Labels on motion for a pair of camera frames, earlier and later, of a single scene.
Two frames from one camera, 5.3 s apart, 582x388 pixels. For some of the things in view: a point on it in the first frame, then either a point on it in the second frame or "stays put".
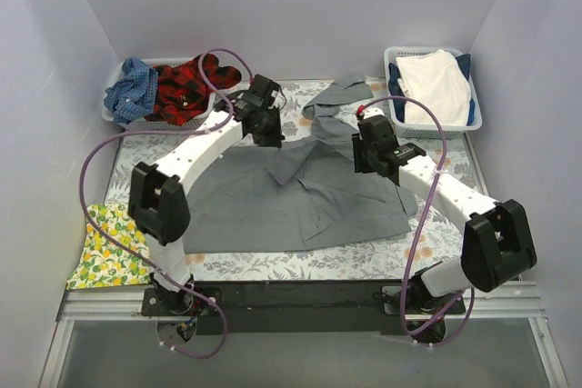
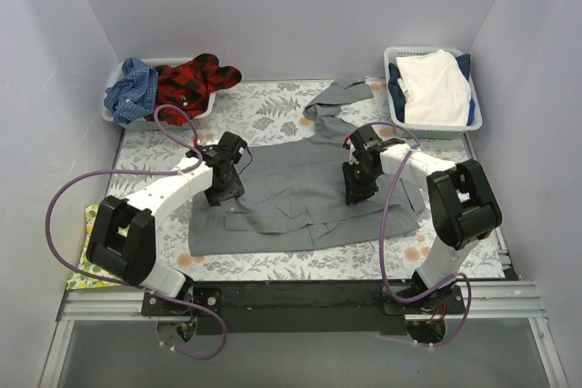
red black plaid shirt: [181, 92] stays put
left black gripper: [268, 134] to [225, 189]
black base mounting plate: [305, 308] stays put
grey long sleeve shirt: [306, 194] stays put
